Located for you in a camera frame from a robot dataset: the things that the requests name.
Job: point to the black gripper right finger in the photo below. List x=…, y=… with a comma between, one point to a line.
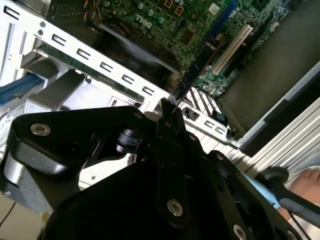
x=192, y=140

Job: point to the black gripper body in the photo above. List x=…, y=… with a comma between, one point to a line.
x=112, y=212

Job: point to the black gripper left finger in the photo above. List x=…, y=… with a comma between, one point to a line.
x=75, y=130

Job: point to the RAM stick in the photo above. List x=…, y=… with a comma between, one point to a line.
x=195, y=67

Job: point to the person's hand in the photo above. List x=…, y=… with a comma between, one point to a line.
x=310, y=185

